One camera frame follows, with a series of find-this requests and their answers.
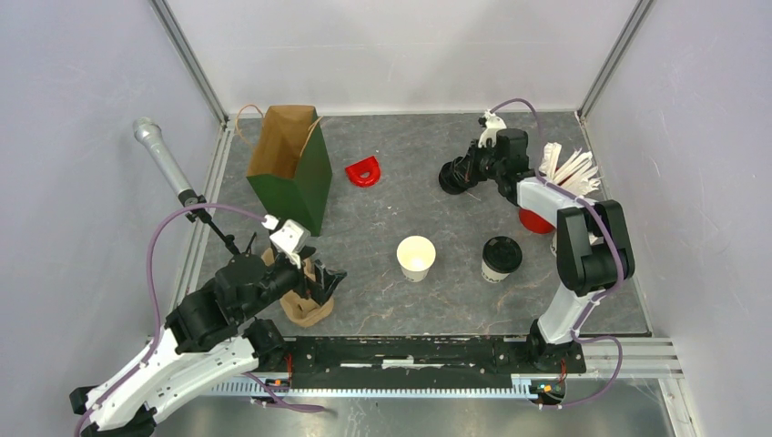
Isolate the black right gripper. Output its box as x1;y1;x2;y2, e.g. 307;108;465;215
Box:
454;138;504;182

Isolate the black coffee cup lid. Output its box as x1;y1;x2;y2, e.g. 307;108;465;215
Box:
482;236;523;274

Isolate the white paper coffee cup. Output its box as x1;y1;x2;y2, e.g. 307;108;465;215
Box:
481;262;512;283

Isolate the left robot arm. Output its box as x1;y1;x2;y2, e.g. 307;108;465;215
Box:
70;253;348;436

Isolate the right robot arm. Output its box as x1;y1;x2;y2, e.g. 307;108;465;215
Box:
462;128;635;371

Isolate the brown cardboard cup carrier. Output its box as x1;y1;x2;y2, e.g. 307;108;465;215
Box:
260;248;335;328

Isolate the stack of black lids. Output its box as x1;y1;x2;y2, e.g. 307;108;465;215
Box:
438;160;478;195

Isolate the red plastic cup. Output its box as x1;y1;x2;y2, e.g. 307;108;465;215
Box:
518;208;555;235

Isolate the stack of white paper cups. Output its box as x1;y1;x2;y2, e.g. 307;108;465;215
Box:
550;231;557;257

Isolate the green paper bag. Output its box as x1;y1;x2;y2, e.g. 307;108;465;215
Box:
246;104;332;237

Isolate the silver microphone on stand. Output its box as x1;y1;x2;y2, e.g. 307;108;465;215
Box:
133;117;242;256

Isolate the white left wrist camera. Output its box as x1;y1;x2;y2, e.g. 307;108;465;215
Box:
262;214;310;269

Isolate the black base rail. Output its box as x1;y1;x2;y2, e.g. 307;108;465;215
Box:
283;334;544;392

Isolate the red plastic ring tool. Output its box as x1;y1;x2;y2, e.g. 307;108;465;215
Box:
345;156;381;188

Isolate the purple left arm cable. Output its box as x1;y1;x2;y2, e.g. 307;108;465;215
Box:
73;203;272;437

